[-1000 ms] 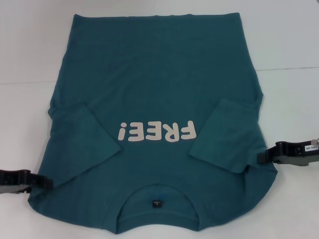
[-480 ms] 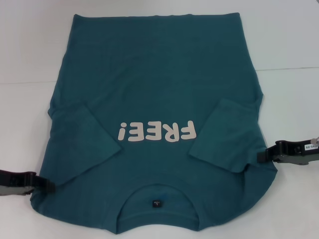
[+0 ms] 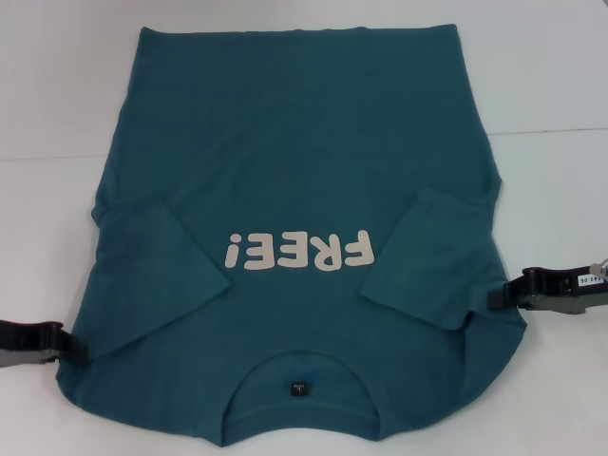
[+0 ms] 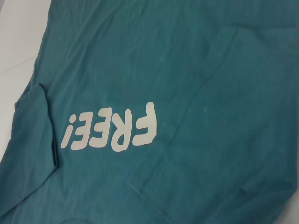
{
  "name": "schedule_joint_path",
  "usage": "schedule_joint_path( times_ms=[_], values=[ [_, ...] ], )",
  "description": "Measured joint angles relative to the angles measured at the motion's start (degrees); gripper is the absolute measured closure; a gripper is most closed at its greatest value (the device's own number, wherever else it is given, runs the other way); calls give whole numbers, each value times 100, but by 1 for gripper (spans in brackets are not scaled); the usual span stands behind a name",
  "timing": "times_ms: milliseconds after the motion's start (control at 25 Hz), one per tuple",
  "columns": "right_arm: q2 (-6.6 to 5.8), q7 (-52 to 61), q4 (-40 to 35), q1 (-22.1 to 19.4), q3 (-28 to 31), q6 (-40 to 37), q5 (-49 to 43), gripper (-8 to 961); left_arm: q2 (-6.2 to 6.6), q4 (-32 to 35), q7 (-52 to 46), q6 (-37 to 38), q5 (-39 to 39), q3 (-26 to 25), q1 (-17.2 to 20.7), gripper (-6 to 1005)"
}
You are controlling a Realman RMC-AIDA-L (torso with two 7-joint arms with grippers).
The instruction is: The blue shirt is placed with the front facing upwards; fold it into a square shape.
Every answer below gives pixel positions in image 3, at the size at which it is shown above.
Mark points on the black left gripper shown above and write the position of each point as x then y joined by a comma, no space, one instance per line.
24,342

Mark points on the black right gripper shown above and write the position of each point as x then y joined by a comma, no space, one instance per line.
565,290

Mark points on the teal t-shirt with FREE print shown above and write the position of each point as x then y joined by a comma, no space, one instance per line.
294,142

